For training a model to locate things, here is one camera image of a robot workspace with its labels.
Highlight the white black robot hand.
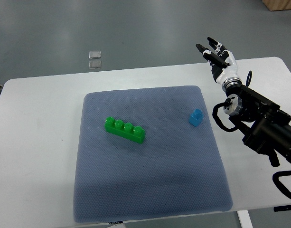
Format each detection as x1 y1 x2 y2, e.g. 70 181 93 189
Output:
196 37 242 92

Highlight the small blue block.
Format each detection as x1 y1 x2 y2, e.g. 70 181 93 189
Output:
188 109 203 127

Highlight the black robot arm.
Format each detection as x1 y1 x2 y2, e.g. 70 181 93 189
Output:
212 79 291 167

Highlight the long green block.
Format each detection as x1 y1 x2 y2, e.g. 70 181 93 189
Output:
104 116 145 144

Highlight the wooden box corner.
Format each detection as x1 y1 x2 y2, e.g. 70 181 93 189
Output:
262 0 291 11

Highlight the blue-grey fabric mat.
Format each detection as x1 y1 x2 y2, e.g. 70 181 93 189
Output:
74 85 233 223

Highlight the upper metal floor plate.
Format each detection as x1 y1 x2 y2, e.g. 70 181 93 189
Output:
88 50 101 59

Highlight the white table leg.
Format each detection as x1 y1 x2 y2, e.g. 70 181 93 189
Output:
237 210 253 228

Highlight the black table control panel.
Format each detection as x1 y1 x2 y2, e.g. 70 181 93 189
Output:
273 205 291 212

